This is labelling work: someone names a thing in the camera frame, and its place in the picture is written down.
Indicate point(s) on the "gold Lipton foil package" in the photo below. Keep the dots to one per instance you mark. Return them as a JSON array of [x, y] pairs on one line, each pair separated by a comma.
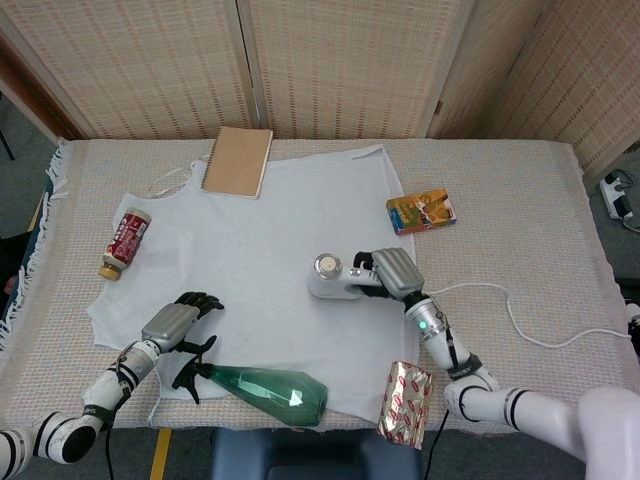
[[405, 405]]

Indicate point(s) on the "brown spiral notebook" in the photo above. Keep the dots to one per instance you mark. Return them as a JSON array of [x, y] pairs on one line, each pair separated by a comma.
[[237, 162]]

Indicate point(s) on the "brown wooden door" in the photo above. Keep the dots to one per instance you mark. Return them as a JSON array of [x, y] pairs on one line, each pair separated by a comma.
[[30, 85]]

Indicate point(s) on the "green plastic spray bottle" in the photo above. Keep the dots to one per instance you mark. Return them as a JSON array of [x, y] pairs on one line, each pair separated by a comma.
[[265, 392]]

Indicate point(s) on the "white handheld steam iron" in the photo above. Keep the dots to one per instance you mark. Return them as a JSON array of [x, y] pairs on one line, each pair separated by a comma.
[[325, 285]]

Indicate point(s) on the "beige woven table cover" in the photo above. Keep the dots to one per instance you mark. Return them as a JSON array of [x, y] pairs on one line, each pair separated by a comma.
[[525, 225]]

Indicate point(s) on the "white sleeveless garment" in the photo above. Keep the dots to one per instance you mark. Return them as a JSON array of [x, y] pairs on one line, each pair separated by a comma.
[[260, 250]]

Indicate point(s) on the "white power strip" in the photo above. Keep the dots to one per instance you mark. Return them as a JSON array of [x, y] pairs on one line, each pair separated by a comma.
[[617, 197]]

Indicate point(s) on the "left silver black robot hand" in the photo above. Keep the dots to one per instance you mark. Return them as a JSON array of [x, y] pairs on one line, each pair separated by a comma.
[[170, 325]]

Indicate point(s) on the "woven folding screen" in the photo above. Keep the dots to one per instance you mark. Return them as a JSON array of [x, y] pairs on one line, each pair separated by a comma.
[[340, 65]]

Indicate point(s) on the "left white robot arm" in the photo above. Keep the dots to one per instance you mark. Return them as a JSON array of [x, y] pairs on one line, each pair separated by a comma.
[[100, 395]]

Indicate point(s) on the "yellow blue cardboard box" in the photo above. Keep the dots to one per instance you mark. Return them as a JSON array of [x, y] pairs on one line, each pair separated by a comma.
[[422, 210]]

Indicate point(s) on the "blue padded robot base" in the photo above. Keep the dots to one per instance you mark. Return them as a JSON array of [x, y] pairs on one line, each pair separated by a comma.
[[300, 455]]

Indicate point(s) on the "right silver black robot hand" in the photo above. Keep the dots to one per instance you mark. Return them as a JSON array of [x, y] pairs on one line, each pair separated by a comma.
[[397, 272]]

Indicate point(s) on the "red label sauce bottle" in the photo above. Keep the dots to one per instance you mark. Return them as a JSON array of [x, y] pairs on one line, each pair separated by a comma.
[[125, 242]]

